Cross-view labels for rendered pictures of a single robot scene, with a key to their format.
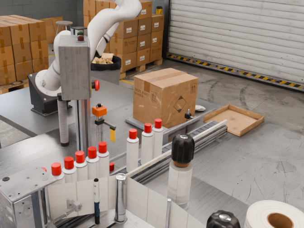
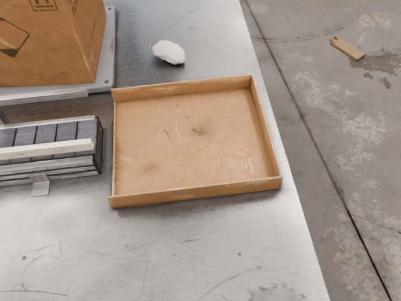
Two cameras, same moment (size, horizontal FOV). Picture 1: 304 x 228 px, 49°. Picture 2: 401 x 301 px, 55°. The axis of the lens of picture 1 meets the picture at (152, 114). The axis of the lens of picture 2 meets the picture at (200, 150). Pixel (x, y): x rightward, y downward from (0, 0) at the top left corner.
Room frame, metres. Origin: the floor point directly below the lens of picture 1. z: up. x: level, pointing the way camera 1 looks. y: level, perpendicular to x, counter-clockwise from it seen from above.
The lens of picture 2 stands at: (1.58, -0.86, 1.44)
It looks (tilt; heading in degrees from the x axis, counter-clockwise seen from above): 54 degrees down; 45
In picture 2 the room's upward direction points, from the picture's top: 3 degrees counter-clockwise
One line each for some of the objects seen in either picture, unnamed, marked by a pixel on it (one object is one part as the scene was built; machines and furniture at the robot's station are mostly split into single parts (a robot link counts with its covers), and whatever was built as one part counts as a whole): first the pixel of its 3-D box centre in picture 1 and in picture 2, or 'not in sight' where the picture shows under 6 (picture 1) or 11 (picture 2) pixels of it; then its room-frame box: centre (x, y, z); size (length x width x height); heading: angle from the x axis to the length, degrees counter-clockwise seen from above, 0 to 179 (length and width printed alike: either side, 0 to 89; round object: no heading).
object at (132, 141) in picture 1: (132, 151); not in sight; (1.23, 0.08, 0.98); 0.05 x 0.05 x 0.20
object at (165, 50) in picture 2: (199, 107); (169, 52); (2.05, -0.32, 0.85); 0.08 x 0.07 x 0.04; 70
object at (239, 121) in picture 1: (234, 119); (188, 135); (1.90, -0.52, 0.85); 0.30 x 0.26 x 0.04; 138
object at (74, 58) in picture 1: (75, 66); not in sight; (1.13, 0.28, 1.38); 0.17 x 0.10 x 0.19; 13
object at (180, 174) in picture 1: (180, 172); not in sight; (1.03, -0.12, 1.03); 0.09 x 0.09 x 0.30
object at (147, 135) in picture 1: (147, 144); not in sight; (1.29, 0.01, 0.98); 0.05 x 0.05 x 0.20
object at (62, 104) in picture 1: (63, 120); not in sight; (1.10, 0.33, 1.18); 0.04 x 0.04 x 0.21
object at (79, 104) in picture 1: (82, 111); not in sight; (1.22, 0.28, 1.16); 0.04 x 0.04 x 0.67; 48
